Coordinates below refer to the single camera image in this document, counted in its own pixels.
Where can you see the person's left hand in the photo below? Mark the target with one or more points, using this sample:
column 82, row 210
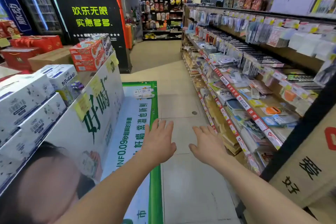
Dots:
column 157, row 145

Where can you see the person's right hand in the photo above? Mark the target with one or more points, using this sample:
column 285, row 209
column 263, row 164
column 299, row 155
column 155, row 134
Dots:
column 210, row 147

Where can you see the person's left forearm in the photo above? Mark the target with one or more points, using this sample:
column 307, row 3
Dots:
column 110, row 192

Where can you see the person's right forearm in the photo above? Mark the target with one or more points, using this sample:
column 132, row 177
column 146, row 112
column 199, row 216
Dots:
column 262, row 195

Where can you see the red shelf label strip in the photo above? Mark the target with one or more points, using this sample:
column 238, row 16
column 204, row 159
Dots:
column 253, row 115

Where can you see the green white floor banner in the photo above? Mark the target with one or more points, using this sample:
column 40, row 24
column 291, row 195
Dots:
column 131, row 132

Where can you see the white green display stand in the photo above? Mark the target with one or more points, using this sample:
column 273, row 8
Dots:
column 105, row 95

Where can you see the cardboard box red print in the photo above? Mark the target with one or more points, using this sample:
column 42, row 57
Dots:
column 309, row 168

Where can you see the row of orange price tags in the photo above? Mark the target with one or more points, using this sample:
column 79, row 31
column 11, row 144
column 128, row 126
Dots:
column 296, row 90
column 291, row 23

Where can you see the orange drink carton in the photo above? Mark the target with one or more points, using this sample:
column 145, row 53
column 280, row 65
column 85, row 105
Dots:
column 90, row 65
column 86, row 49

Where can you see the stack of orange packs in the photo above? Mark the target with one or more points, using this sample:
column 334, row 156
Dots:
column 128, row 37

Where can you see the white milk carton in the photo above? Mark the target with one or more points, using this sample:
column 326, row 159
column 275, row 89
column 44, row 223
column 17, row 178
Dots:
column 42, row 118
column 60, row 74
column 13, row 153
column 23, row 100

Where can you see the sports goods rack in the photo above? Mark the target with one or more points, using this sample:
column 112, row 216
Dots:
column 162, row 21

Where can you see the brown cardboard box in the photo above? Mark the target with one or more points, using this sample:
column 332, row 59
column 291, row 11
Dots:
column 50, row 59

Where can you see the black pillar sign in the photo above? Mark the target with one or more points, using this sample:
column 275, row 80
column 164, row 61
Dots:
column 78, row 29

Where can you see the red gift box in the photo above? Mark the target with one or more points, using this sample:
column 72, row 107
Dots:
column 39, row 42
column 18, row 58
column 9, row 29

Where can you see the glass door drinks fridge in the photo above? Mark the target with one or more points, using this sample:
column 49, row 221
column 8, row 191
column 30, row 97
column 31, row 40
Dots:
column 39, row 11

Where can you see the blue banner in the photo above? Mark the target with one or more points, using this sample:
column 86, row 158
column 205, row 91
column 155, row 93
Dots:
column 11, row 3

